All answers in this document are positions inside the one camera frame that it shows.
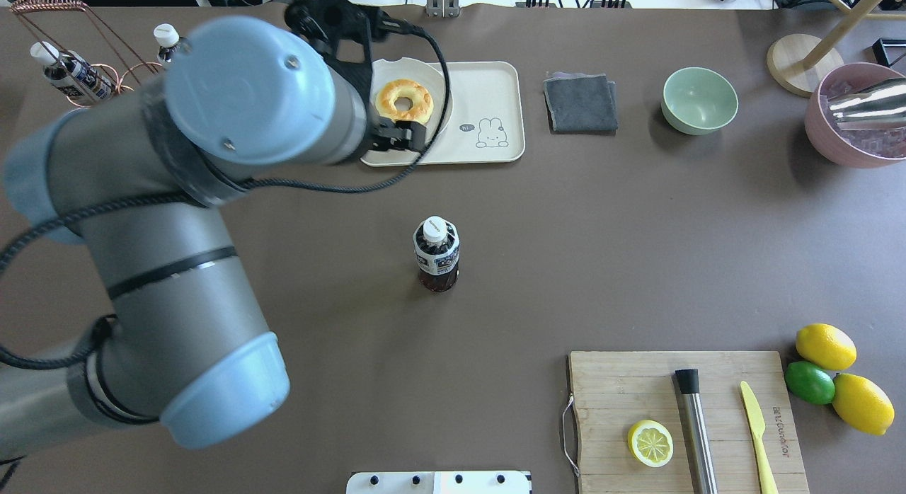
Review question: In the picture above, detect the yellow plastic knife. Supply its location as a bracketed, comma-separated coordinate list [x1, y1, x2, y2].
[739, 381, 779, 493]

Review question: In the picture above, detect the black framed tray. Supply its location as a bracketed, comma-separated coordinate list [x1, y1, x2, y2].
[871, 38, 905, 68]

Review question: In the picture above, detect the glazed donut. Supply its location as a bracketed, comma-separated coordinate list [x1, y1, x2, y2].
[374, 79, 435, 125]

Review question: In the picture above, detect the steel muddler black tip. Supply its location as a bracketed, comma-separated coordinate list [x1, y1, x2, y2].
[674, 369, 719, 493]

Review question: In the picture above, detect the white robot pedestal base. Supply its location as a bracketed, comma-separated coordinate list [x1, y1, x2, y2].
[345, 469, 533, 493]

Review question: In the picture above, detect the yellow lemon upper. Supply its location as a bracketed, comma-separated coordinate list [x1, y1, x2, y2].
[795, 323, 858, 371]

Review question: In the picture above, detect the green bowl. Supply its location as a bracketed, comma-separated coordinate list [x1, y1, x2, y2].
[660, 67, 739, 136]

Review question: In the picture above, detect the yellow lemon lower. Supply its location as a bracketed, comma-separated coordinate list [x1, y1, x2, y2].
[832, 374, 895, 436]

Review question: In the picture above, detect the aluminium frame post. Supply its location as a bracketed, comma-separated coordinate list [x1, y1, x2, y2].
[425, 0, 461, 18]

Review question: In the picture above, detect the tea bottle rear left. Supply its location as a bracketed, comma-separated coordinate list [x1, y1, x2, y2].
[30, 40, 115, 108]

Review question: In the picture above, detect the tea bottle rear right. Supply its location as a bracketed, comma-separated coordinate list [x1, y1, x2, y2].
[153, 23, 185, 67]

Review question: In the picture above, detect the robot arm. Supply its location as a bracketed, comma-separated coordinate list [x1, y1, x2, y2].
[2, 0, 431, 467]

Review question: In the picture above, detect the white round plate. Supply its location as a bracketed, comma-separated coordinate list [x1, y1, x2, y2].
[371, 57, 452, 142]

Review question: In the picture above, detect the yellow lemon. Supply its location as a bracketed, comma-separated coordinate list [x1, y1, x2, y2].
[795, 323, 858, 371]
[832, 374, 895, 436]

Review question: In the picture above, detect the tea bottle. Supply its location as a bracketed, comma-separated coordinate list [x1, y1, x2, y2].
[30, 40, 115, 108]
[412, 216, 461, 293]
[153, 23, 185, 67]

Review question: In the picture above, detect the green lime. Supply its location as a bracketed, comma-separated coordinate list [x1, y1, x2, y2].
[784, 361, 836, 405]

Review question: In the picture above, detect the wooden stand with round base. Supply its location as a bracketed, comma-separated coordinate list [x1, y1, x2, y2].
[767, 0, 904, 98]

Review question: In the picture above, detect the half lemon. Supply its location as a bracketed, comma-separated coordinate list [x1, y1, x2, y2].
[626, 419, 674, 468]

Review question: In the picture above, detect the wooden cutting board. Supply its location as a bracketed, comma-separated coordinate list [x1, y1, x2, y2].
[568, 351, 810, 493]

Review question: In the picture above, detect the steel ice scoop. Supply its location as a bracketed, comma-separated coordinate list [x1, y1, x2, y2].
[827, 78, 905, 130]

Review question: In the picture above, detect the cream rectangular tray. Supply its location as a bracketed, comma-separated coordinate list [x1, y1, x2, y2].
[360, 60, 526, 168]

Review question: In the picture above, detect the tea bottle front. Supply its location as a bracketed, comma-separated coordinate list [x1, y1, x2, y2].
[412, 216, 461, 293]

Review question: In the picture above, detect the grey folded cloth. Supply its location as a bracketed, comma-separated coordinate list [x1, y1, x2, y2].
[543, 71, 620, 134]

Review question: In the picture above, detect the copper wire bottle rack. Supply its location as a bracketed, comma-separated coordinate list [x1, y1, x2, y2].
[9, 0, 164, 109]

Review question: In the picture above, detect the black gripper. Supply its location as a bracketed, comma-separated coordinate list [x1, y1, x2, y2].
[285, 0, 432, 154]

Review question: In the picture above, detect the pink bowl with ice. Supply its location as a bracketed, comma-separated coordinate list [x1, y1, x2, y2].
[805, 62, 905, 168]

